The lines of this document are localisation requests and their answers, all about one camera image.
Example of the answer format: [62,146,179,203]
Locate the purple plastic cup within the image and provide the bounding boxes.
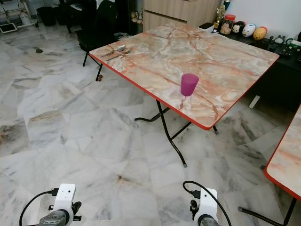
[180,73,199,97]

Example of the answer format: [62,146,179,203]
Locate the black folding table legs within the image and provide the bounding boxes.
[95,64,219,168]
[238,165,299,226]

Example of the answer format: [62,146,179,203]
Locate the white rectangular block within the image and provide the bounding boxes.
[249,95,261,109]

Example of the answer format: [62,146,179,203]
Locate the metal fork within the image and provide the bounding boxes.
[106,48,131,61]

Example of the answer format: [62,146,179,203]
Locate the metal spoon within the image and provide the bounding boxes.
[103,45,127,57]

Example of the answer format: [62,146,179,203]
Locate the black chair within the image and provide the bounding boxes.
[78,0,120,66]

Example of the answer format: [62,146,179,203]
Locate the black egg-shaped toy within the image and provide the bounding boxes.
[232,21,246,34]

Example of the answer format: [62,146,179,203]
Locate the white egg-shaped toy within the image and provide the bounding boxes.
[242,23,256,37]

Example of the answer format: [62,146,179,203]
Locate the clear jar red lid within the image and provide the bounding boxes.
[221,14,237,35]

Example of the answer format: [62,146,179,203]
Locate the yellow egg-shaped toy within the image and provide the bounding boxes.
[253,26,268,40]

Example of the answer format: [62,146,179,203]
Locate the black desk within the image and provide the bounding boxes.
[59,0,99,32]

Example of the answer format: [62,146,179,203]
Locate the white framed tablet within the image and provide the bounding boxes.
[0,23,18,33]

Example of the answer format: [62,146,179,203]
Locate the black bin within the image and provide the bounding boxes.
[37,6,57,26]

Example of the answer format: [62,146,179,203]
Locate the gold trophy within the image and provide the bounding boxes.
[215,5,226,32]

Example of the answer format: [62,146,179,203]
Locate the light wooden cabinet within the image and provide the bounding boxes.
[143,0,224,32]

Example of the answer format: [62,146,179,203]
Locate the small plush figures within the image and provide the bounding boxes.
[131,12,144,24]

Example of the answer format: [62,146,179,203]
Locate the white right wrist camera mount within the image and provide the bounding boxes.
[198,188,218,219]

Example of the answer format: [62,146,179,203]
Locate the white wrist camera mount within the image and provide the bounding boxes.
[53,184,77,212]
[198,188,218,219]

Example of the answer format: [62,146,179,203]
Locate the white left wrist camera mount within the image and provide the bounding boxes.
[53,184,77,212]

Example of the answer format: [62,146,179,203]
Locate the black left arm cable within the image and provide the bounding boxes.
[20,188,59,226]

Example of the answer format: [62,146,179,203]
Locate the white wire rack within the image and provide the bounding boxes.
[0,0,39,26]

